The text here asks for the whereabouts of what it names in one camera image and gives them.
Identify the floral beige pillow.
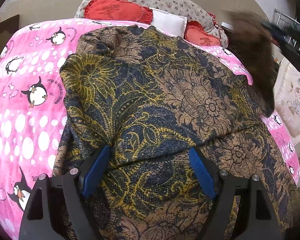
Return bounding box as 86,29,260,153
75,0,229,48

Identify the brown floral patterned garment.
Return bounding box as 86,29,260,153
53,12,296,239

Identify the pink penguin bed blanket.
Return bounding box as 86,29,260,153
0,19,300,239

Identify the red heart ruffled cushion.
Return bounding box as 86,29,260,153
84,0,153,24

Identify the metal railing rack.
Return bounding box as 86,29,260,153
274,9,300,47

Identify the cream embroidered cloth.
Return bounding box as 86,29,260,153
274,58,300,138

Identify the white small pillow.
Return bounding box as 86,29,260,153
151,8,187,38

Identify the dark wooden side cabinet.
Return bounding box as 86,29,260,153
0,15,20,53

